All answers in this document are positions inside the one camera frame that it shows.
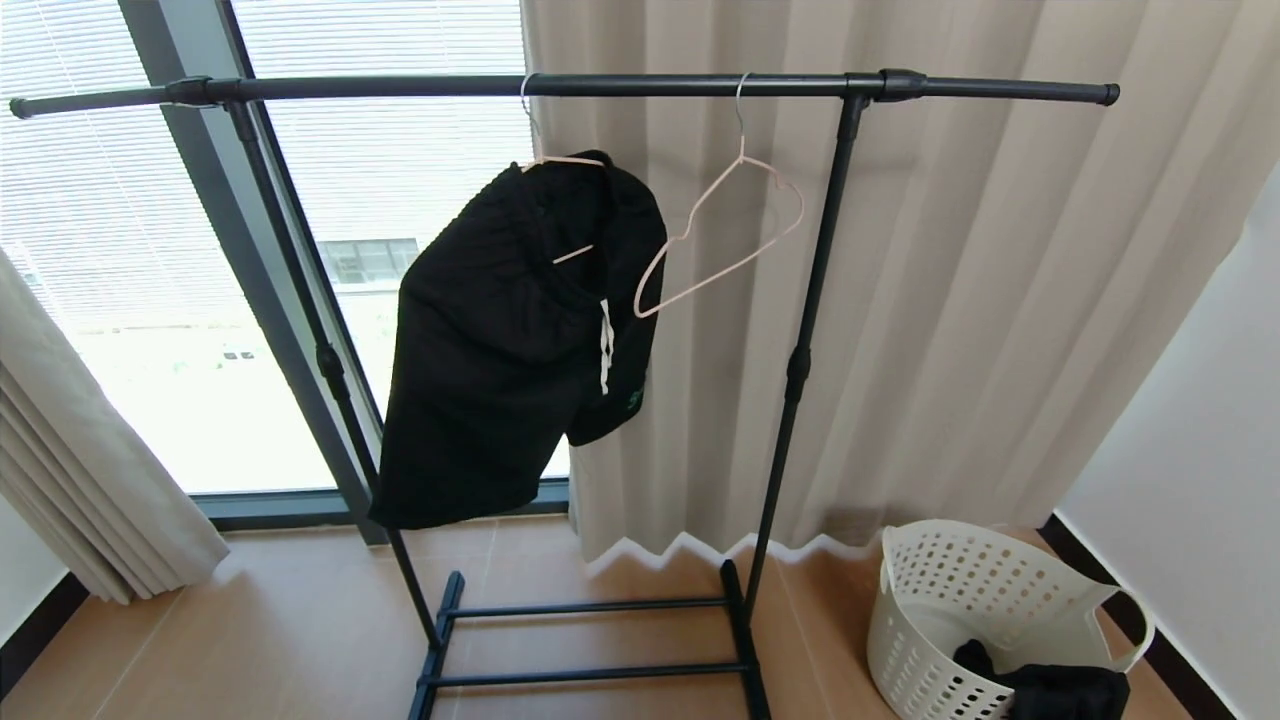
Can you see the black shorts with white logo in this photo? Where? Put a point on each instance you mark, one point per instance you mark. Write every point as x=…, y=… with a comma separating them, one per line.
x=480, y=380

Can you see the pink clothes hanger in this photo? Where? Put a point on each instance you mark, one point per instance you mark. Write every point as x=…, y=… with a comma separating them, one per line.
x=700, y=285
x=565, y=159

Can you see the black clothes rack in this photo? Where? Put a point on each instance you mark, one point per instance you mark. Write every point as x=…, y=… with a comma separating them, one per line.
x=600, y=85

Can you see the white laundry basket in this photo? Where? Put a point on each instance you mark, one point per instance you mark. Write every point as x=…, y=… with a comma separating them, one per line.
x=960, y=580

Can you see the window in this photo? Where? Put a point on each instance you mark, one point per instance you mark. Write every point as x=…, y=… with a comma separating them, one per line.
x=400, y=150

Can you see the black garment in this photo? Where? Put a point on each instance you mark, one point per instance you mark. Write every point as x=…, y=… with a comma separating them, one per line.
x=1060, y=690

